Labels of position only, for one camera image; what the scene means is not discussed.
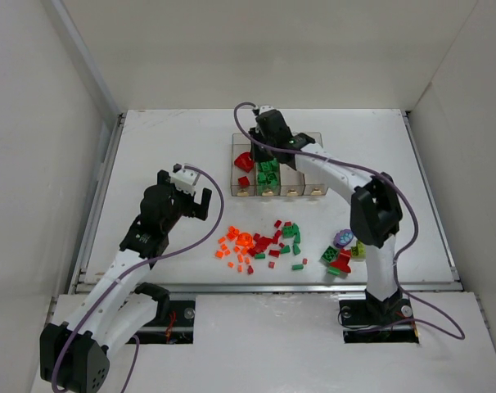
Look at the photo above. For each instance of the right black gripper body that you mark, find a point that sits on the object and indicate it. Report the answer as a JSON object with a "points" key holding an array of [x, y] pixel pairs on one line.
{"points": [[260, 148]]}

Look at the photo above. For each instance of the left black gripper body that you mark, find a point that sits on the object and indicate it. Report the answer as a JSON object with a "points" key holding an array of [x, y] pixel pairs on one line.
{"points": [[187, 205]]}

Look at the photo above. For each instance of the tall green lego stack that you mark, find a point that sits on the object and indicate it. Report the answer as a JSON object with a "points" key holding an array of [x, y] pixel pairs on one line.
{"points": [[269, 166]]}

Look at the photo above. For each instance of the red round lego piece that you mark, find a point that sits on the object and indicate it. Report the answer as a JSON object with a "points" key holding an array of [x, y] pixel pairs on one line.
{"points": [[244, 162]]}

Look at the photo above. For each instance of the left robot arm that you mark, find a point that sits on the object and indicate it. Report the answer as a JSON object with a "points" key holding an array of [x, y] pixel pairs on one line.
{"points": [[75, 354]]}

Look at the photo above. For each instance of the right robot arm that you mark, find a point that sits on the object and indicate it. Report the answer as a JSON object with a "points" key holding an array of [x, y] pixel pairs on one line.
{"points": [[375, 211]]}

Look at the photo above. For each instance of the clear container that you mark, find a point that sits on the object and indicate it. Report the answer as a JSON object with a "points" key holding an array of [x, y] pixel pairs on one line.
{"points": [[312, 185], [291, 182], [262, 191], [240, 144]]}

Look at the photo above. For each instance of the orange round lego piece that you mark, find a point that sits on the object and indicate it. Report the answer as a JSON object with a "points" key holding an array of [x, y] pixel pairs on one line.
{"points": [[244, 240]]}

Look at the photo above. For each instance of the purple flower lego piece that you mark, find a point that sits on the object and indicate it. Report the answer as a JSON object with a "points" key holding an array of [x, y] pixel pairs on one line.
{"points": [[343, 238]]}

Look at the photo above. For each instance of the green square lego brick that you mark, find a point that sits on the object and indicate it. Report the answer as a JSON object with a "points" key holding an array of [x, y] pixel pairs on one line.
{"points": [[330, 255]]}

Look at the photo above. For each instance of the lime green lego brick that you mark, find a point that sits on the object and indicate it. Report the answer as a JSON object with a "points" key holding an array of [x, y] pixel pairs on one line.
{"points": [[358, 251]]}

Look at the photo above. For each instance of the red flower lego piece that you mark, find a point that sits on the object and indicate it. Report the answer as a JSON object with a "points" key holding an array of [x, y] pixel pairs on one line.
{"points": [[341, 262]]}

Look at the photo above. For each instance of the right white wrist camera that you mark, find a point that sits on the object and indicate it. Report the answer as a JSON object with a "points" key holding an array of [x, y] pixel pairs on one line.
{"points": [[259, 110]]}

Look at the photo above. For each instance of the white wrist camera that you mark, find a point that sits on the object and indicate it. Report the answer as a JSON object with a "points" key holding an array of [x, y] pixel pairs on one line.
{"points": [[184, 179], [259, 110]]}

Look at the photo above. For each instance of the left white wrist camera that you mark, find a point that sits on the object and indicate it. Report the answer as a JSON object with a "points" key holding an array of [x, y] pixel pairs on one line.
{"points": [[184, 179]]}

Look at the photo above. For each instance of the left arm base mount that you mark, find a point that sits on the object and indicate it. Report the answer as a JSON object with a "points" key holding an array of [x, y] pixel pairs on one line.
{"points": [[175, 328]]}

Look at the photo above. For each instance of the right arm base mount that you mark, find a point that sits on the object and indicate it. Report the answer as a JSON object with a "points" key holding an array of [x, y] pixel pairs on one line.
{"points": [[362, 326]]}

